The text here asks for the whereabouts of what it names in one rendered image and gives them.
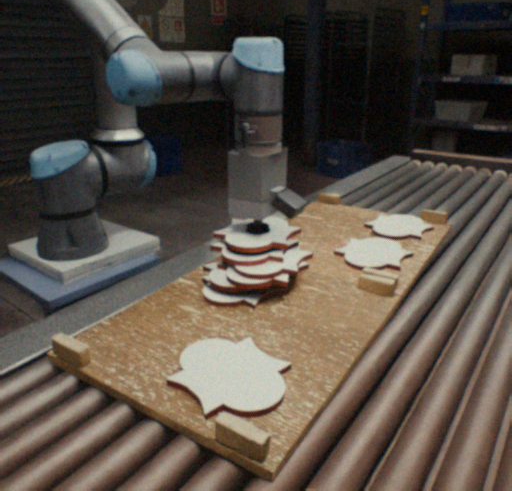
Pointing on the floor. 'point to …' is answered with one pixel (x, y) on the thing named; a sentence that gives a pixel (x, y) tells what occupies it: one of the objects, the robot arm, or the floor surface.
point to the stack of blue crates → (167, 154)
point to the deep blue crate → (342, 158)
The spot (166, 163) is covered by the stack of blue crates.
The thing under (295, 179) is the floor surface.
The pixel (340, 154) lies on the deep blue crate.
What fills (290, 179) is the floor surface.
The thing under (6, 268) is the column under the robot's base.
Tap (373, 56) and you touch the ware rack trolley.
